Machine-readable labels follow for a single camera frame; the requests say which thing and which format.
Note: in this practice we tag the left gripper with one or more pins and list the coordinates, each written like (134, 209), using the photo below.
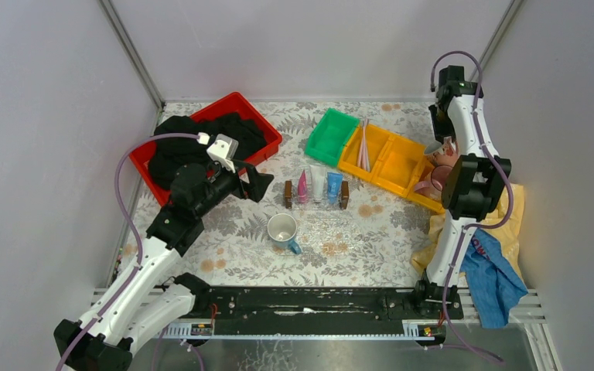
(244, 178)

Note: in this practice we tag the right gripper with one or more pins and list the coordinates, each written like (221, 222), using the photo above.
(440, 132)

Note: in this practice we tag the clear acrylic toiletry tray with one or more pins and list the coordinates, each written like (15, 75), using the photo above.
(293, 199)

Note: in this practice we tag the pink toothpaste tube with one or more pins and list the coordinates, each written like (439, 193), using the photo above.
(303, 189)

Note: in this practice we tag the white ceramic cup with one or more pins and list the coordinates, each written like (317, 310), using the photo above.
(282, 230)

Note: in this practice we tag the white toothpaste tube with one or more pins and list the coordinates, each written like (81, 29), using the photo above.
(318, 177)

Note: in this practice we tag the blue toothpaste tube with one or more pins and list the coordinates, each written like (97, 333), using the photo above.
(334, 183)

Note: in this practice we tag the pink patterned cup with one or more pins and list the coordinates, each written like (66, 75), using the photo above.
(446, 153)

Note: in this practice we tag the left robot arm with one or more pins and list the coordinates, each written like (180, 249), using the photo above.
(113, 330)

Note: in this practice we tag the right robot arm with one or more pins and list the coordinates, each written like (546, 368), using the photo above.
(472, 189)

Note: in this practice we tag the pink toothbrush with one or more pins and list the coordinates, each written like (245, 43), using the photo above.
(363, 156)

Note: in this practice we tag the orange bin with toothpastes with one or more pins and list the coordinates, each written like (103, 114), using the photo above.
(396, 165)

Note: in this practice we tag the pink glossy mug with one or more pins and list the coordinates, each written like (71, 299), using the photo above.
(434, 183)

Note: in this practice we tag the green plastic bin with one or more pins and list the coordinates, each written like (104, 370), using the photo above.
(329, 137)

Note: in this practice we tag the red plastic bin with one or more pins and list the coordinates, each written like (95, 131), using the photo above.
(231, 103)

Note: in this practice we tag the black cloth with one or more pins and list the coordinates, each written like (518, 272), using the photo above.
(172, 153)

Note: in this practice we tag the yellow cloth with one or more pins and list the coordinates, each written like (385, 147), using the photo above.
(507, 235)

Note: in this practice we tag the blue cloth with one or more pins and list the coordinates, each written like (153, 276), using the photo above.
(493, 283)

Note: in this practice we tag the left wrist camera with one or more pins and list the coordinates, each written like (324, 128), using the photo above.
(221, 149)

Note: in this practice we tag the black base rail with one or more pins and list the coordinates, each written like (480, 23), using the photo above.
(223, 312)

